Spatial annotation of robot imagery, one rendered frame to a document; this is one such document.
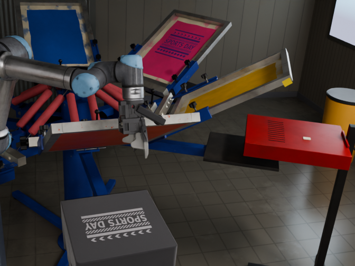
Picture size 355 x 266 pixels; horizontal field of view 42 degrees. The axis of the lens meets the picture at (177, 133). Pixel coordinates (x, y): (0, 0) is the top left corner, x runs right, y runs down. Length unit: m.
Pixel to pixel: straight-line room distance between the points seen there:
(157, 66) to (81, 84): 2.17
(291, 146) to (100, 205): 1.15
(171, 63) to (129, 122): 2.06
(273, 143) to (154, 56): 1.39
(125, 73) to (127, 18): 4.35
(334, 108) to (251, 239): 1.83
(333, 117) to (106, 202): 3.18
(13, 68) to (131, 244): 0.93
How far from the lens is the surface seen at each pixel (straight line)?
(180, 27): 3.93
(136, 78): 1.60
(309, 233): 4.04
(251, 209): 4.17
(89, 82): 1.50
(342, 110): 4.98
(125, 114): 1.61
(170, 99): 3.18
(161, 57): 3.71
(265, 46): 6.62
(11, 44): 1.80
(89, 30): 4.03
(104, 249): 2.09
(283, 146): 2.77
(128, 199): 2.41
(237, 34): 6.40
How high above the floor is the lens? 2.27
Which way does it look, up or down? 25 degrees down
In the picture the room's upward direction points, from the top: 4 degrees clockwise
